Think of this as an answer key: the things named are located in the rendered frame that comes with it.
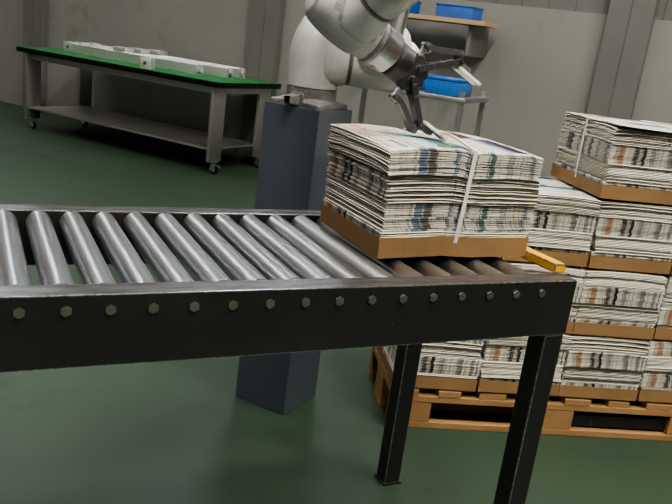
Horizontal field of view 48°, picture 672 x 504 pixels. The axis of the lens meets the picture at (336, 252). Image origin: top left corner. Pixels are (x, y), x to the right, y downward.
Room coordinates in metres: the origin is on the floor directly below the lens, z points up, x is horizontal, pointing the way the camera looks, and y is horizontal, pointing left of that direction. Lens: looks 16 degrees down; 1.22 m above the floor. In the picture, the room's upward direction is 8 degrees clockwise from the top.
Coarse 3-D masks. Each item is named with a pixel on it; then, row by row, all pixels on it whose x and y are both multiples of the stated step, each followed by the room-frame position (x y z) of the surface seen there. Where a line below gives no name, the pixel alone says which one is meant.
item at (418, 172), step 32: (352, 128) 1.65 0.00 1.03; (384, 128) 1.71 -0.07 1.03; (352, 160) 1.60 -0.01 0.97; (384, 160) 1.46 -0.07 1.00; (416, 160) 1.48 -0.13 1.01; (448, 160) 1.51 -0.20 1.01; (352, 192) 1.59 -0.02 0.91; (384, 192) 1.47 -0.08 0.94; (416, 192) 1.49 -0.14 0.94; (448, 192) 1.52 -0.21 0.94; (384, 224) 1.46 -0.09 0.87; (416, 224) 1.50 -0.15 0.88
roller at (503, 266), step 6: (480, 258) 1.62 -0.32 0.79; (486, 258) 1.61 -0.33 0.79; (492, 258) 1.60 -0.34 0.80; (498, 258) 1.60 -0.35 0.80; (492, 264) 1.59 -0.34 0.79; (498, 264) 1.57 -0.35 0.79; (504, 264) 1.57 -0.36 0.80; (510, 264) 1.57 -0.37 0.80; (498, 270) 1.56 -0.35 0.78; (504, 270) 1.55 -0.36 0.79; (510, 270) 1.54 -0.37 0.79; (516, 270) 1.53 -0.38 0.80; (522, 270) 1.53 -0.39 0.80
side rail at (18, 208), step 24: (24, 216) 1.49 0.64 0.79; (120, 216) 1.57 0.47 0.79; (144, 216) 1.60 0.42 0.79; (240, 216) 1.70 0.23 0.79; (264, 216) 1.72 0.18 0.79; (288, 216) 1.75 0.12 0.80; (312, 216) 1.78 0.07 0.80; (24, 240) 1.49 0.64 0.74; (96, 240) 1.55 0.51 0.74; (72, 264) 1.53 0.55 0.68
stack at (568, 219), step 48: (576, 192) 2.46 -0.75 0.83; (528, 240) 2.34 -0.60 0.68; (576, 240) 2.37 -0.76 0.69; (624, 240) 2.40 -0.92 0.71; (576, 288) 2.37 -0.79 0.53; (624, 288) 2.39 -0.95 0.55; (528, 336) 2.35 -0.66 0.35; (576, 336) 2.38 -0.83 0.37; (384, 384) 2.42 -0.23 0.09; (576, 384) 2.39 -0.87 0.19; (624, 384) 2.41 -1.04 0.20; (576, 432) 2.39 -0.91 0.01; (624, 432) 2.42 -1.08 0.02
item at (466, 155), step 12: (408, 132) 1.72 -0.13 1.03; (420, 132) 1.77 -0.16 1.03; (456, 144) 1.62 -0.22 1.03; (468, 156) 1.53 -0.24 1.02; (480, 156) 1.55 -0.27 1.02; (456, 168) 1.53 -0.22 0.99; (468, 168) 1.54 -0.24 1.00; (480, 168) 1.55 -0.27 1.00; (456, 180) 1.53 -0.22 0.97; (456, 192) 1.53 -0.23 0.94; (456, 204) 1.54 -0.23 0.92; (468, 204) 1.54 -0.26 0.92; (456, 216) 1.54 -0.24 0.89; (468, 216) 1.55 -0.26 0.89; (456, 228) 1.54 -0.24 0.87; (468, 228) 1.55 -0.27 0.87
